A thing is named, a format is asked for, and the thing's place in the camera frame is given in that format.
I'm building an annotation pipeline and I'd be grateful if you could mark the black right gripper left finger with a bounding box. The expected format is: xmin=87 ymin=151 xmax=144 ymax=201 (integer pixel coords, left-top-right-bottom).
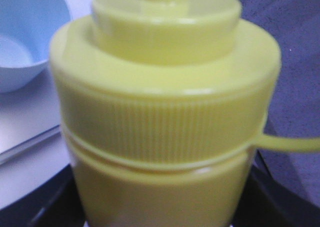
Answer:
xmin=0 ymin=165 xmax=86 ymax=227

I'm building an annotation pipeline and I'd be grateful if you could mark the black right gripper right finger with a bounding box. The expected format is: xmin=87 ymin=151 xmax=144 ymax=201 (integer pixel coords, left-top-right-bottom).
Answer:
xmin=231 ymin=149 xmax=320 ymax=227

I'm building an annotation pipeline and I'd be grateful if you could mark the light blue plastic cup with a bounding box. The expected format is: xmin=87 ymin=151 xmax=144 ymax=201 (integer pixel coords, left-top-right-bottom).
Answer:
xmin=0 ymin=0 xmax=71 ymax=93

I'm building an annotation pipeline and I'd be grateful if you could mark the yellow squeeze bottle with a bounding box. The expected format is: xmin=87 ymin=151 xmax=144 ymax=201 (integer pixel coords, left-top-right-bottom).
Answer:
xmin=49 ymin=0 xmax=320 ymax=227

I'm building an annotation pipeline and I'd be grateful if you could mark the silver digital kitchen scale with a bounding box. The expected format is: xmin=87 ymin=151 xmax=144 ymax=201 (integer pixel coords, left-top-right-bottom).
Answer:
xmin=0 ymin=69 xmax=60 ymax=164

